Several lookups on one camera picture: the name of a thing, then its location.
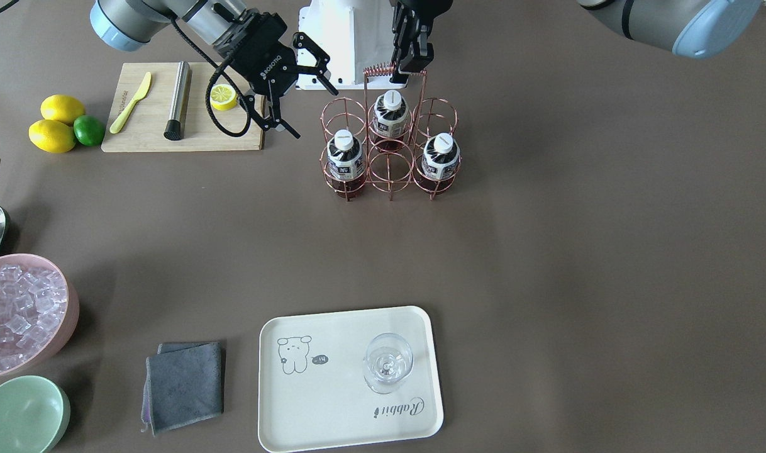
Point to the green ceramic bowl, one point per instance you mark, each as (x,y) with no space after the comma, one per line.
(34,414)

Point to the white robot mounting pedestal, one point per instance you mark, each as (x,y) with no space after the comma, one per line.
(356,35)

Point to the yellow plastic knife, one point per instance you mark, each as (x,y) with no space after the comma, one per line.
(140,94)

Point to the clear wine glass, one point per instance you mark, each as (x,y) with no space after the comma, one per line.
(388,361)

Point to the tea bottle three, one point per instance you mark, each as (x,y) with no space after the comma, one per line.
(391,121)

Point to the cream rabbit tray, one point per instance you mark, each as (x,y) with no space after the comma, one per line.
(311,382)

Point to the tea bottle one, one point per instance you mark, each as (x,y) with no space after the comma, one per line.
(441,157)

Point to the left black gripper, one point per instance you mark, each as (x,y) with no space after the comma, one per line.
(413,33)

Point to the grey folded cloth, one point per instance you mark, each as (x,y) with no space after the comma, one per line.
(184,385)

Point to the yellow lemon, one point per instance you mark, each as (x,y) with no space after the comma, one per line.
(52,136)
(63,108)

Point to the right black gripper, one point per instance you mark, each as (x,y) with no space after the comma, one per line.
(265,55)

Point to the yellow lemon upper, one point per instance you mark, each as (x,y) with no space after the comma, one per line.
(63,108)

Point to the half lemon slice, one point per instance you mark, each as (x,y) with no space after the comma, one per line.
(223,97)

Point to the copper wire bottle basket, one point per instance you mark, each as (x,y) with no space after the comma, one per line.
(390,171)

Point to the yellow lemon lower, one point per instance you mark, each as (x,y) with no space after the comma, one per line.
(52,136)

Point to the tea bottle two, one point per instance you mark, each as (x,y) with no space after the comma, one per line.
(346,167)

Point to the wooden cutting board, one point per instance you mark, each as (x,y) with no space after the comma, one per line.
(144,131)

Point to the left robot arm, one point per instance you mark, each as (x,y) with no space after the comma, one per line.
(693,29)

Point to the pink bowl of ice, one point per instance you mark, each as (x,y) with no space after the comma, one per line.
(39,310)

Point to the green lime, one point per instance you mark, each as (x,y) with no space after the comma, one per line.
(89,131)

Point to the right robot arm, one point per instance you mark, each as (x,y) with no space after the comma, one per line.
(129,25)

